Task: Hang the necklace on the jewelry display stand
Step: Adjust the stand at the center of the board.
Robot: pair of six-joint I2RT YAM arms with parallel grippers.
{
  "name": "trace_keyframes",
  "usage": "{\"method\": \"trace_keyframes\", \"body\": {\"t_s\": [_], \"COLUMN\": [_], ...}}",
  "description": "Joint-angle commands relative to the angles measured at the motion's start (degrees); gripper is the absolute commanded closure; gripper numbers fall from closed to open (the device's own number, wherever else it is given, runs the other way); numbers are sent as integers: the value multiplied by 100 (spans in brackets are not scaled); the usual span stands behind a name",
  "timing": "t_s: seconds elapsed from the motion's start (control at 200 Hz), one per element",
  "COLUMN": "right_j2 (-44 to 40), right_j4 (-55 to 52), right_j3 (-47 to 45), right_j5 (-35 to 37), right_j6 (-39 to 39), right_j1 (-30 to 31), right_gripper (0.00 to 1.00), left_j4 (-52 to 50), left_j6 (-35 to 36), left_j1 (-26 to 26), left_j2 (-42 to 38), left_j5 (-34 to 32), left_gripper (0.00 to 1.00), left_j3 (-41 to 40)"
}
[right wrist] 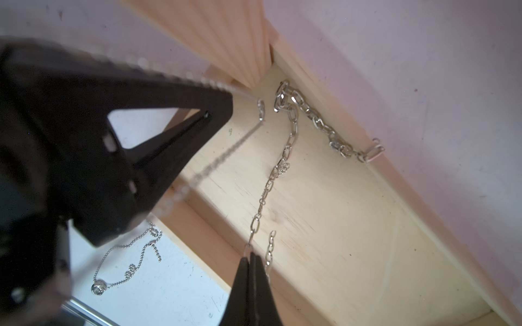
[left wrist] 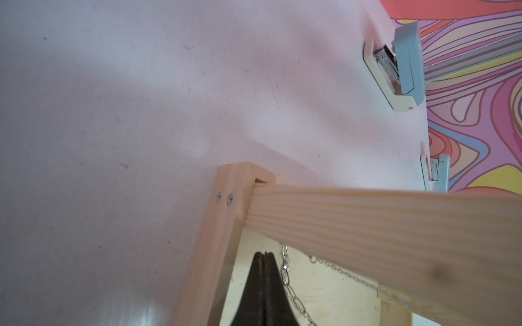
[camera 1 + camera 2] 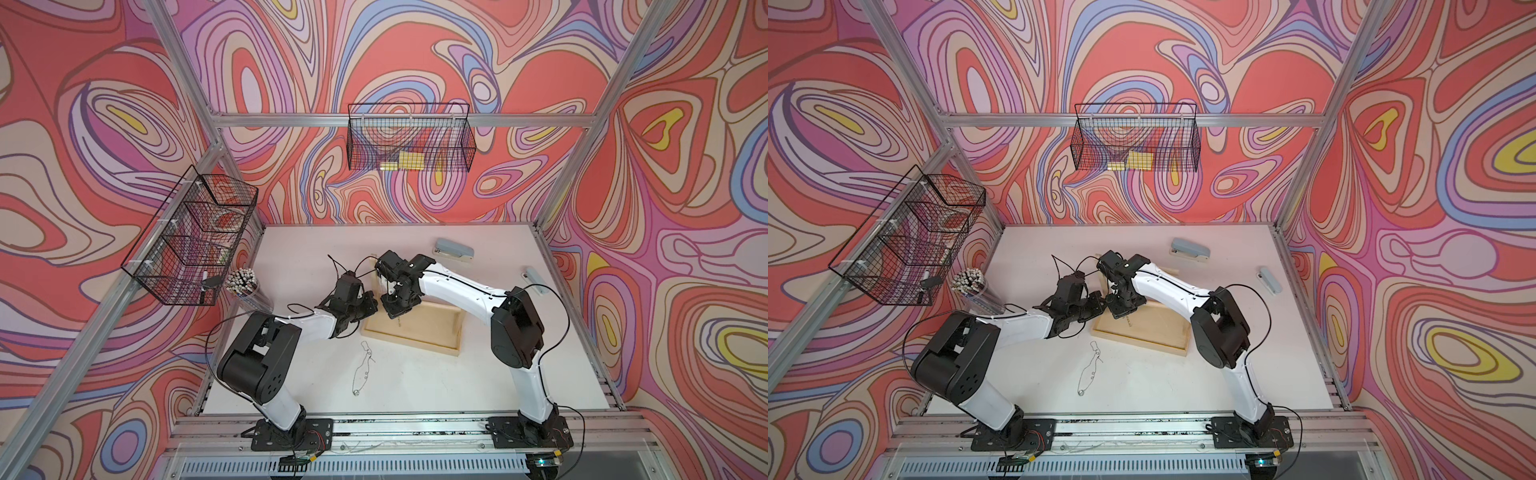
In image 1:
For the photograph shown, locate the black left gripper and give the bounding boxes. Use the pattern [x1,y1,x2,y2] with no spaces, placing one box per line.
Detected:
[0,154,70,326]

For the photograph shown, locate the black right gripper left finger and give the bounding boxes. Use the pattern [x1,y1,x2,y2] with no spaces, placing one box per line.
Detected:
[219,258,250,326]

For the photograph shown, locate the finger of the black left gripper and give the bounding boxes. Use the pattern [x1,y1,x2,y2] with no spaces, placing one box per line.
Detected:
[1,37,233,246]
[122,111,212,212]

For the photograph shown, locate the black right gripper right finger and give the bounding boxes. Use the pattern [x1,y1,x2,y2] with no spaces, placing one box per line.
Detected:
[248,252,283,326]

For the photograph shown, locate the thin silver necklace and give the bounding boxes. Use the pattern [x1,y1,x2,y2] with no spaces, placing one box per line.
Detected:
[40,40,266,221]

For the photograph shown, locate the wooden jewelry display stand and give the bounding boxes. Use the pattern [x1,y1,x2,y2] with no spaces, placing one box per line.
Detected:
[126,1,521,325]

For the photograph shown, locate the silver ball chain necklace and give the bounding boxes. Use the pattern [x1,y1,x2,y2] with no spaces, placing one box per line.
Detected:
[90,221,163,296]

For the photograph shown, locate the chunky silver chain necklace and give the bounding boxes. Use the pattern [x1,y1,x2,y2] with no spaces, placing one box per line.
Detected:
[244,79,386,270]

